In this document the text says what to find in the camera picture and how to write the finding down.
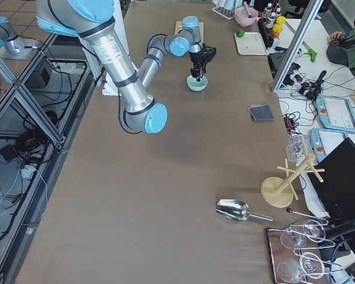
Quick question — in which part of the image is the blue teach pendant far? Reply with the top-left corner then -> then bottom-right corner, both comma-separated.
315,95 -> 355,133

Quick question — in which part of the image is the seated person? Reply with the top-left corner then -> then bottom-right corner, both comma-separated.
326,19 -> 355,76

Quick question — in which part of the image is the wooden mug tree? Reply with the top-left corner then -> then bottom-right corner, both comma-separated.
260,153 -> 325,208

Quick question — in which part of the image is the cream tray with bear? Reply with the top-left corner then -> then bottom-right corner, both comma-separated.
234,32 -> 267,56

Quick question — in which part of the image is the light green bowl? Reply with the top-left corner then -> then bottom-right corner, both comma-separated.
186,75 -> 208,92

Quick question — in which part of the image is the aluminium frame post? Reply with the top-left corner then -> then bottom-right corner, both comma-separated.
271,0 -> 322,92

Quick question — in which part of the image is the blue teach pendant near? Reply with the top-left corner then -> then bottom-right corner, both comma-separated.
310,128 -> 348,162

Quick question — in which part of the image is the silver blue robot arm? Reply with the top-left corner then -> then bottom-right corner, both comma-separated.
0,16 -> 31,60
36,1 -> 217,133

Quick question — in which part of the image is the clear glass jar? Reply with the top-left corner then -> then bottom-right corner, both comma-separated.
286,134 -> 313,164

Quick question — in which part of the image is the black monitor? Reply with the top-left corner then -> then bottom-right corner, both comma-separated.
308,138 -> 355,220

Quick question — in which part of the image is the green lime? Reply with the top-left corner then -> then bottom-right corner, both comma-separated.
237,30 -> 245,37

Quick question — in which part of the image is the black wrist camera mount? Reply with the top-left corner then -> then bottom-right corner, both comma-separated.
201,43 -> 217,64

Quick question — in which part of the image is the blue teach pendant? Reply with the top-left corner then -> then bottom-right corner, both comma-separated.
315,95 -> 355,133
310,128 -> 348,162

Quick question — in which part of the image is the grey folded cloth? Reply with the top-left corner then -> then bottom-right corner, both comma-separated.
248,104 -> 275,122

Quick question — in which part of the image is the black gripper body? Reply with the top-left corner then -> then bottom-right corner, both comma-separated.
189,50 -> 207,71

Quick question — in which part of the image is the green plastic clamp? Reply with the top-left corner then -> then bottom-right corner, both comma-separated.
304,49 -> 317,63

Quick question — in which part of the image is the pink bowl of ice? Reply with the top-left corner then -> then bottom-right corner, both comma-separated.
234,7 -> 259,27

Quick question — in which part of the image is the yellow lemon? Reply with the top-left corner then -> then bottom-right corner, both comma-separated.
275,15 -> 286,25

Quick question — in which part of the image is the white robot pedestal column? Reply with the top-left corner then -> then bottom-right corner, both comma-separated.
102,0 -> 130,96

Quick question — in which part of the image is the metal scoop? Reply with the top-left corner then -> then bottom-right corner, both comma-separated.
215,199 -> 273,222

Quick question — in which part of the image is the bamboo cutting board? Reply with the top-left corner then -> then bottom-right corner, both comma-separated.
174,21 -> 204,41

